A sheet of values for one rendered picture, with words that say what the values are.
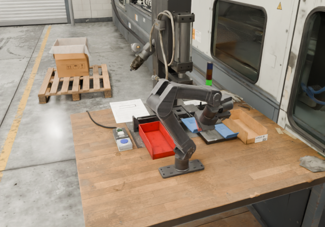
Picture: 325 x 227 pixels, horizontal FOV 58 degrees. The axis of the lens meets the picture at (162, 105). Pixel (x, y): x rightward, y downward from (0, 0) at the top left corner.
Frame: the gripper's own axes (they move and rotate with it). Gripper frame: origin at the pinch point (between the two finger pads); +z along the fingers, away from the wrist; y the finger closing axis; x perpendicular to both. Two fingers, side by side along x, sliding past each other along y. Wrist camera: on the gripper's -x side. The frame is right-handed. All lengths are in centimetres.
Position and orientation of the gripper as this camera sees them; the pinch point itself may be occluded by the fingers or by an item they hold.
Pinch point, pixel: (199, 129)
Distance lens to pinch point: 141.8
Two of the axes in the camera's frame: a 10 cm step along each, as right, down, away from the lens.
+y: -2.8, -8.2, 5.0
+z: -1.8, 5.6, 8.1
